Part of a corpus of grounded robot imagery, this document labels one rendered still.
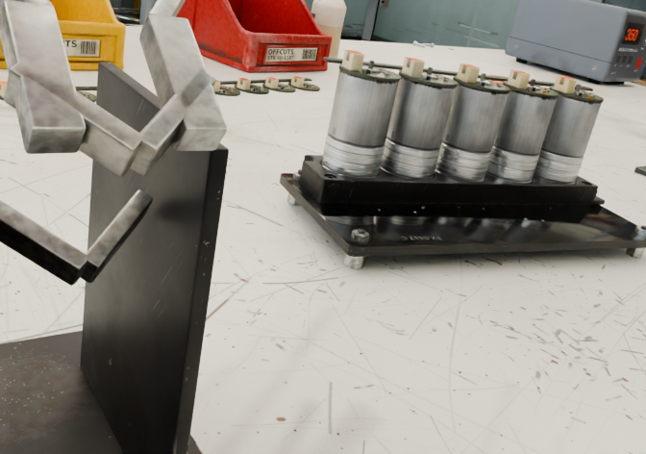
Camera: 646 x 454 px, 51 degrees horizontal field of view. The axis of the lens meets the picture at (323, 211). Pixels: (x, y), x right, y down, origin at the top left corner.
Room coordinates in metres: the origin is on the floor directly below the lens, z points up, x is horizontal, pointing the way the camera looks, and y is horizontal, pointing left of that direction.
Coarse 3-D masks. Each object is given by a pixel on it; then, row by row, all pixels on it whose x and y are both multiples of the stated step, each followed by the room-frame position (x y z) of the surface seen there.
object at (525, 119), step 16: (512, 96) 0.31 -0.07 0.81; (528, 96) 0.30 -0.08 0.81; (512, 112) 0.31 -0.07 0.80; (528, 112) 0.30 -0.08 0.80; (544, 112) 0.30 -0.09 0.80; (512, 128) 0.30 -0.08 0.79; (528, 128) 0.30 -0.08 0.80; (544, 128) 0.31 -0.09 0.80; (496, 144) 0.31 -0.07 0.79; (512, 144) 0.30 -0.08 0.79; (528, 144) 0.30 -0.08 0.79; (496, 160) 0.31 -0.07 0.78; (512, 160) 0.30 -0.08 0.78; (528, 160) 0.30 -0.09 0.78; (496, 176) 0.31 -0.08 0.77; (512, 176) 0.30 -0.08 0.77; (528, 176) 0.31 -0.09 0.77
